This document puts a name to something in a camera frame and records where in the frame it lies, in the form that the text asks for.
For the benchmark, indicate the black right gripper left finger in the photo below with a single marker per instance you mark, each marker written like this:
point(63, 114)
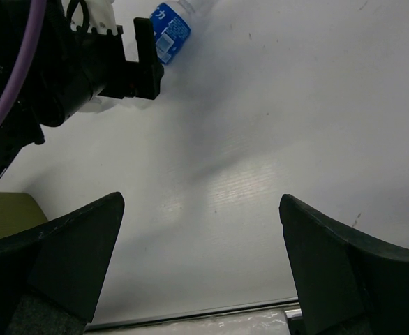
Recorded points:
point(51, 276)

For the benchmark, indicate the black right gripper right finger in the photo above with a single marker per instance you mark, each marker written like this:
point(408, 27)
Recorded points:
point(347, 281)

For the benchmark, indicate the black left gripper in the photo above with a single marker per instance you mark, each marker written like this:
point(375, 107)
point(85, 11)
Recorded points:
point(71, 68)

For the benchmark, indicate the blue label plastic bottle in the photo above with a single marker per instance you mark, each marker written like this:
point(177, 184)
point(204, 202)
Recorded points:
point(173, 23)

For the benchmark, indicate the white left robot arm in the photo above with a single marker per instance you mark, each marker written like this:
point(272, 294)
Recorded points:
point(21, 24)

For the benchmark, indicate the olive green mesh bin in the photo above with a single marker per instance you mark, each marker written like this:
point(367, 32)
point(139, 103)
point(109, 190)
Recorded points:
point(19, 212)

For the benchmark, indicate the aluminium table edge rail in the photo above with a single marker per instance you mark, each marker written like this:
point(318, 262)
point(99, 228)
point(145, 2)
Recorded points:
point(193, 315)

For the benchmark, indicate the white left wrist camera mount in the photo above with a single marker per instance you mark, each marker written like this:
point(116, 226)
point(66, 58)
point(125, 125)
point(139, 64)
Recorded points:
point(101, 15)

